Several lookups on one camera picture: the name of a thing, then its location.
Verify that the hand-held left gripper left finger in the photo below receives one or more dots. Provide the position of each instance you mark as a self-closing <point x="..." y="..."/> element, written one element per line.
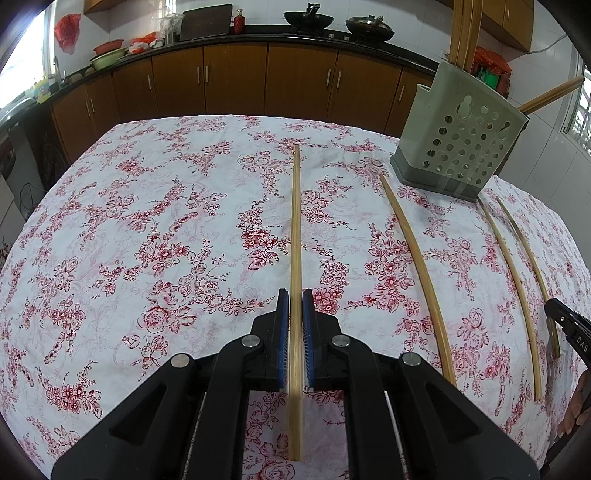
<point x="282" y="337"/>

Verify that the green carton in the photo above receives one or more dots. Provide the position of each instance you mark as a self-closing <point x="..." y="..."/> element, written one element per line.
<point x="491" y="79"/>

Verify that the metal faucet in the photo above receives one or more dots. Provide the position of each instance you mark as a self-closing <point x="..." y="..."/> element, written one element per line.
<point x="57" y="71"/>

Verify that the green basin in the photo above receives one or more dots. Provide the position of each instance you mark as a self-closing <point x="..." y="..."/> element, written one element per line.
<point x="107" y="60"/>

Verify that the barred window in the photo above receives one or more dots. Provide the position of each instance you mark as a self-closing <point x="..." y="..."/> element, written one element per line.
<point x="579" y="106"/>

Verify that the sliding window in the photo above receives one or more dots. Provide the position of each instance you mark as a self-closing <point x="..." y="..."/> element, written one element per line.
<point x="23" y="55"/>

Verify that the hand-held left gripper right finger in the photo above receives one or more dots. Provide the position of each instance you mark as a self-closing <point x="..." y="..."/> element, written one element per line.
<point x="308" y="337"/>

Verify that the pink floral tablecloth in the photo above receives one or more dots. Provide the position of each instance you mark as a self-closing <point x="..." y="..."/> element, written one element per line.
<point x="161" y="207"/>

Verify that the wooden wall cabinet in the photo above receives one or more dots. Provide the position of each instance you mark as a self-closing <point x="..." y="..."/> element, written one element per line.
<point x="97" y="4"/>
<point x="508" y="18"/>

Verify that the wooden base cabinets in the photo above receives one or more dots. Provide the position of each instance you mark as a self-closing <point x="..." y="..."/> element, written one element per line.
<point x="231" y="83"/>

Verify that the black wok with lid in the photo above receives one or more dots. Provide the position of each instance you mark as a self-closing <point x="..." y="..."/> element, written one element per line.
<point x="370" y="28"/>

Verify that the person's right hand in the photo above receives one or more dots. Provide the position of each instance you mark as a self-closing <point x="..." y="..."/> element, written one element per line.
<point x="577" y="410"/>

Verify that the red basin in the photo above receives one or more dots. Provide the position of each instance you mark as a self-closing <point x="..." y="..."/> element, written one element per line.
<point x="109" y="46"/>

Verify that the yellow detergent bottle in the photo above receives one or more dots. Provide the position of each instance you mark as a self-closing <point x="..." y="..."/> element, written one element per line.
<point x="43" y="90"/>

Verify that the orange plastic bag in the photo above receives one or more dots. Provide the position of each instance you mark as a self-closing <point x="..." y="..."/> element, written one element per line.
<point x="145" y="42"/>

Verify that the red crumpled plastic bag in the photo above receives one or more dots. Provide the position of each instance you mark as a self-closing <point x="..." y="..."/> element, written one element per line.
<point x="493" y="59"/>

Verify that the red bottle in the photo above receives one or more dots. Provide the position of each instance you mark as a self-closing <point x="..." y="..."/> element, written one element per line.
<point x="238" y="23"/>

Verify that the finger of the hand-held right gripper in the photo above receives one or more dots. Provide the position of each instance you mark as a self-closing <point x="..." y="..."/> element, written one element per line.
<point x="561" y="316"/>

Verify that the black open wok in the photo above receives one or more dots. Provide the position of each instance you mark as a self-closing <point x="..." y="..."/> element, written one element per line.
<point x="308" y="19"/>

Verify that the dark cutting board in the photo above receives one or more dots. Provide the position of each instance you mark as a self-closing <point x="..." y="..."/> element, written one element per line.
<point x="205" y="22"/>

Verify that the black kitchen countertop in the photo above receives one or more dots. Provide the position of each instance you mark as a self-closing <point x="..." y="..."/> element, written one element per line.
<point x="207" y="41"/>

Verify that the red hanging plastic bag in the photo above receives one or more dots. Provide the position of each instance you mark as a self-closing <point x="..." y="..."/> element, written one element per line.
<point x="68" y="32"/>

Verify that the green perforated chopstick holder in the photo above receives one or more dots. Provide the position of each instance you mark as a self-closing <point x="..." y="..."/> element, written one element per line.
<point x="461" y="138"/>

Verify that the clear plastic bag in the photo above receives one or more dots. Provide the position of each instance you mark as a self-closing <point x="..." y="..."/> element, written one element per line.
<point x="171" y="27"/>

